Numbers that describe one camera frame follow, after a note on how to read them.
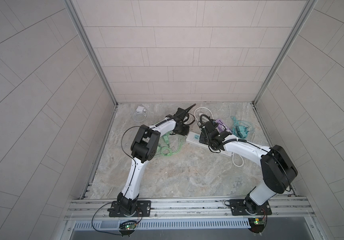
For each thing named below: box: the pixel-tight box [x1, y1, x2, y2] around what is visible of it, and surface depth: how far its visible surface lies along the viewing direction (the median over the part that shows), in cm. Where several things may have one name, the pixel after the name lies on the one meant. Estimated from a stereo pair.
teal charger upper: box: [235, 126, 247, 139], surface depth 101 cm
